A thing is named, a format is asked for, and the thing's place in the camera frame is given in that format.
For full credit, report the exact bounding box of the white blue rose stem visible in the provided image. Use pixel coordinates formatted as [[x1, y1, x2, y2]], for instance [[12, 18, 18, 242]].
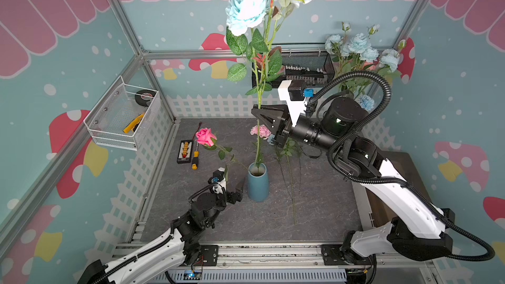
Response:
[[224, 0, 316, 174]]

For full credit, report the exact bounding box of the black tape roll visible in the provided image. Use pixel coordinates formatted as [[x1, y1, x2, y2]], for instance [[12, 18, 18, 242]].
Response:
[[134, 89, 156, 107]]

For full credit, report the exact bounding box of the green circuit board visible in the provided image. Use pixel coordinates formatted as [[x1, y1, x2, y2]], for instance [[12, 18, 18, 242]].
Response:
[[183, 270, 203, 281]]

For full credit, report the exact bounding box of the light blue rose bouquet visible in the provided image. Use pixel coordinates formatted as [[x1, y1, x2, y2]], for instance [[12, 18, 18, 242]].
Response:
[[324, 22, 407, 112]]

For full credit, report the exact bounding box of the yellow black screwdriver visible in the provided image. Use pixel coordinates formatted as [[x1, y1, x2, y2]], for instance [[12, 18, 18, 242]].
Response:
[[191, 141, 199, 170]]

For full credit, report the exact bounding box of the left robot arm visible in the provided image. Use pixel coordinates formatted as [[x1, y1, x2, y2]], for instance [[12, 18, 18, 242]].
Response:
[[78, 168, 246, 283]]

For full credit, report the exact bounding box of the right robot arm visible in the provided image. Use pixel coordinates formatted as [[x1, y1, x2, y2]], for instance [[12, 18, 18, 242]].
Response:
[[251, 70, 495, 264]]

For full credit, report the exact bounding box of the pink carnation stem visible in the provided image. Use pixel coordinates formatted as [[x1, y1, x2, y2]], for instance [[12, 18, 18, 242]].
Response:
[[250, 124, 274, 167]]

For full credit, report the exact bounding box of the light blue rose stem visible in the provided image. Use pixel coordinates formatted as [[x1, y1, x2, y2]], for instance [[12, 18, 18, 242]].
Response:
[[274, 139, 302, 225]]

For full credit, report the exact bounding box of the teal ceramic vase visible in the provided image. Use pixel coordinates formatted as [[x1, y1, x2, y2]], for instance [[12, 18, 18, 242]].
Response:
[[247, 163, 270, 202]]

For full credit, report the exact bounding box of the black wire mesh basket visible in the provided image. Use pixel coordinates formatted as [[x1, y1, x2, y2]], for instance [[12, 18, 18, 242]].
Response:
[[268, 45, 335, 89]]

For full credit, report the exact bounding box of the white wire mesh basket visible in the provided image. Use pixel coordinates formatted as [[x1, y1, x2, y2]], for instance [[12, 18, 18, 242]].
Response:
[[84, 76, 161, 151]]

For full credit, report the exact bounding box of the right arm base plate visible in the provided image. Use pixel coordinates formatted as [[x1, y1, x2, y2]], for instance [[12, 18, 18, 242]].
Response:
[[321, 244, 373, 266]]

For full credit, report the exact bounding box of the pink rose stem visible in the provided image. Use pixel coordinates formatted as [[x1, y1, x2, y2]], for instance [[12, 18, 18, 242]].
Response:
[[195, 128, 248, 181]]

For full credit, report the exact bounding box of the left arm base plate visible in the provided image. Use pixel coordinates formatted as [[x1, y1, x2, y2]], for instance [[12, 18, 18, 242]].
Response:
[[193, 245, 220, 266]]

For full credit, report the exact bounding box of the socket bit set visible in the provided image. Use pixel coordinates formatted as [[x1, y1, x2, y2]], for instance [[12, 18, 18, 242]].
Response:
[[282, 65, 328, 88]]

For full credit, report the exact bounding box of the yellow utility knife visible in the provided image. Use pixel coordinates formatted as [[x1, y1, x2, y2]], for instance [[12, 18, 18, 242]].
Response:
[[123, 113, 145, 134]]

